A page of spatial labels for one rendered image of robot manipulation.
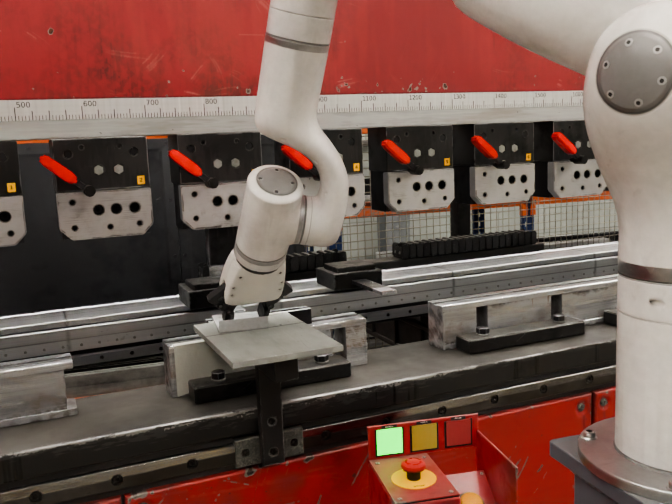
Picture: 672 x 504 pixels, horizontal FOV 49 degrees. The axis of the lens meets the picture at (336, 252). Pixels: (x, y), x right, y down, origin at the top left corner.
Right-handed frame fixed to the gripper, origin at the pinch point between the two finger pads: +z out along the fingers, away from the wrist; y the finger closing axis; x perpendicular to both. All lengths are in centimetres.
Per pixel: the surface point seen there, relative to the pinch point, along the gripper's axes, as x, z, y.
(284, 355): 16.5, -10.7, -0.1
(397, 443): 27.2, 5.6, -20.3
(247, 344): 9.9, -5.3, 3.2
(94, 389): -91, 163, 14
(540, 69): -31, -29, -68
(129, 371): -94, 158, 1
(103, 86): -29.1, -27.3, 20.2
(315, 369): 7.9, 9.4, -12.6
